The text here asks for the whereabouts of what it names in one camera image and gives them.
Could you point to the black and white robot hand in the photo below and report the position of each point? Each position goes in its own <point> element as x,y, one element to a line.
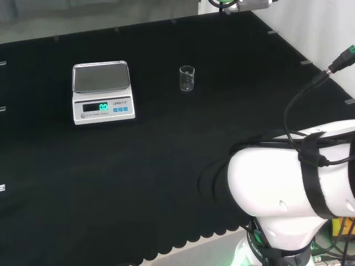
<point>230,7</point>

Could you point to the small clear glass beaker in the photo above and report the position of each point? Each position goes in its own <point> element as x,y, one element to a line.
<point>186,80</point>

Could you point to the white electronic balance steel pan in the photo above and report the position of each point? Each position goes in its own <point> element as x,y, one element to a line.
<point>102,97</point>

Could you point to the black bench cloth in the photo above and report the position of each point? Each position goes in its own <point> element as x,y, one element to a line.
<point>138,171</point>

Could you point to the yellow stop button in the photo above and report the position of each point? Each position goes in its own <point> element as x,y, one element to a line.
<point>339,227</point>

